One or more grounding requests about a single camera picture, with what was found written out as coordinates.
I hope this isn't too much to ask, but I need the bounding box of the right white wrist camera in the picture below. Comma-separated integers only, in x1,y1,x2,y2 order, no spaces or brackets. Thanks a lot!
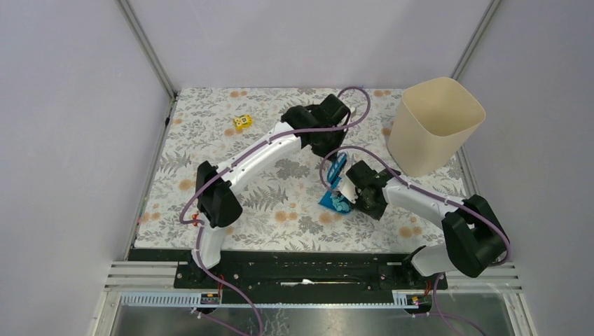
338,177,358,204

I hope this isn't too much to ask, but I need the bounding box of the light blue paper scrap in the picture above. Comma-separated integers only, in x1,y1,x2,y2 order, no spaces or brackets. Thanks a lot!
331,195,351,214

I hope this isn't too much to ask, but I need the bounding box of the beige plastic waste bin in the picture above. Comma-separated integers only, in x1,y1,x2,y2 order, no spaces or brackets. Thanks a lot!
387,77,486,177

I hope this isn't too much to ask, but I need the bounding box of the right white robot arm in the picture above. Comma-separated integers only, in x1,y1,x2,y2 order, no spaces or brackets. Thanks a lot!
338,160,510,288

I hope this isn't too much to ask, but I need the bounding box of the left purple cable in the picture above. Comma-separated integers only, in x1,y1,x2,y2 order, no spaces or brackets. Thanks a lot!
179,86,372,336

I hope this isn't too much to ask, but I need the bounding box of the blue dustpan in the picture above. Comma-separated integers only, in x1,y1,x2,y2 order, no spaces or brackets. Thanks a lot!
319,191,352,215

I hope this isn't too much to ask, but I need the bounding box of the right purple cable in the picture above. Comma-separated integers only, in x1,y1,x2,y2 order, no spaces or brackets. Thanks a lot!
319,146,511,336

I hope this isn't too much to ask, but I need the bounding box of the yellow toy block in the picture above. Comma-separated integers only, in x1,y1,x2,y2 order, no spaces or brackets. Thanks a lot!
233,115,253,132

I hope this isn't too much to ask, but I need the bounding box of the purple cable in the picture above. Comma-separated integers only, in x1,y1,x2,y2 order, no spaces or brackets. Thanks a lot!
319,146,511,336
179,86,372,336

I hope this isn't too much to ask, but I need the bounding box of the blue hand brush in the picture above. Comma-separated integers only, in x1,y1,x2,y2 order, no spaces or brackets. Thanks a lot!
326,152,347,188

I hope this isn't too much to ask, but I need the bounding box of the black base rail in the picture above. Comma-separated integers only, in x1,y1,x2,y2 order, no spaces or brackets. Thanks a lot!
174,248,449,306

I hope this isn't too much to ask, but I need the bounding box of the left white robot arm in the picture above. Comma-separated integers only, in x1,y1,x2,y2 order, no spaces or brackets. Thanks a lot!
190,94,352,288

